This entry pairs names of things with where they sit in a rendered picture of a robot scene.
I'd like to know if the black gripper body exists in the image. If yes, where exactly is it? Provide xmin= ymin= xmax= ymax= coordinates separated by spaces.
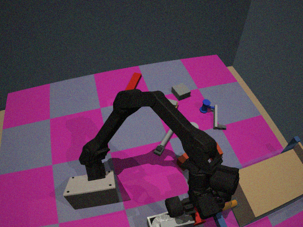
xmin=165 ymin=180 xmax=232 ymax=218

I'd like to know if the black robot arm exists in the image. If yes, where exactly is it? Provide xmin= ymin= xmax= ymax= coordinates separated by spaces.
xmin=79 ymin=89 xmax=239 ymax=220

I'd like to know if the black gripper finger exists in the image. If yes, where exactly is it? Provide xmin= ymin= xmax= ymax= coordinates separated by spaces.
xmin=184 ymin=209 xmax=196 ymax=220

